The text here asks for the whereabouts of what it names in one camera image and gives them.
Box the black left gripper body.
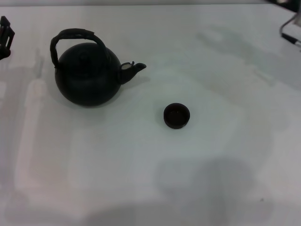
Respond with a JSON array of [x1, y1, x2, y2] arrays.
[[0, 48, 12, 60]]

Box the black round teapot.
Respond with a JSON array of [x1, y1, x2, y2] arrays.
[[49, 28, 148, 108]]

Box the small dark teacup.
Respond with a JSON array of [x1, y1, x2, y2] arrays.
[[163, 103, 191, 129]]

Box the thin black cable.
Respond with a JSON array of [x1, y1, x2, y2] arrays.
[[279, 14, 301, 51]]

